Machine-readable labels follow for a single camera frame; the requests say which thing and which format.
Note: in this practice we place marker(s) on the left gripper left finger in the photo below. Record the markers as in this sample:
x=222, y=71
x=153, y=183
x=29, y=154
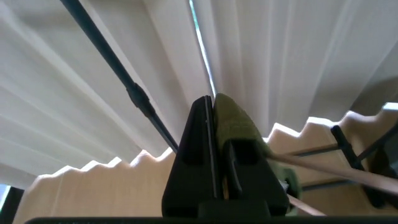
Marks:
x=189, y=174

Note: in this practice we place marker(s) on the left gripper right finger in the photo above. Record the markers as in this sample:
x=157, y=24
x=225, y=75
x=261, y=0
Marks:
x=258, y=186

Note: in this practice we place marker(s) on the green long-sleeved shirt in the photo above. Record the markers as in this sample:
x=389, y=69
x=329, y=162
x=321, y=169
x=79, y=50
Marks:
x=233, y=121

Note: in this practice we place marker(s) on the black clothes rack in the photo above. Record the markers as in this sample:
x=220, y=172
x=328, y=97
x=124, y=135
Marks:
x=102, y=46

